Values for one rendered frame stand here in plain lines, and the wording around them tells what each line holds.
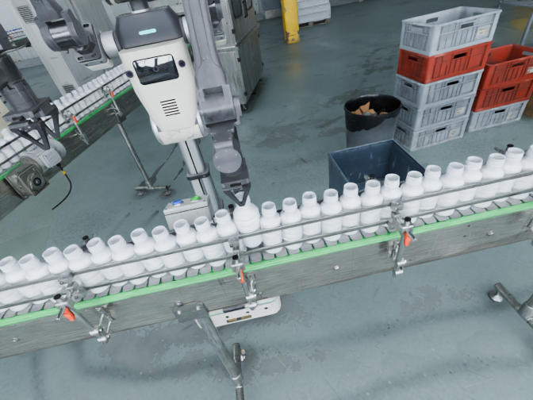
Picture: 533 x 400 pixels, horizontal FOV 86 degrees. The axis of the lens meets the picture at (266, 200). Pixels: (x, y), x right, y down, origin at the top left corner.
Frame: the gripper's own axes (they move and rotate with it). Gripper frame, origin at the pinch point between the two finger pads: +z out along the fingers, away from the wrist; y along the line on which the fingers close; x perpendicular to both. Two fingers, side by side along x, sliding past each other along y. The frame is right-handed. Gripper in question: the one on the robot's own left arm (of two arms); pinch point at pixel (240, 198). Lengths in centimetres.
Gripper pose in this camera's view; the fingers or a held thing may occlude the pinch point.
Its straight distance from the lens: 75.6
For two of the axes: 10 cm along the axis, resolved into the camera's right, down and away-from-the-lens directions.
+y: -1.5, -6.0, 7.9
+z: 1.4, 7.7, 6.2
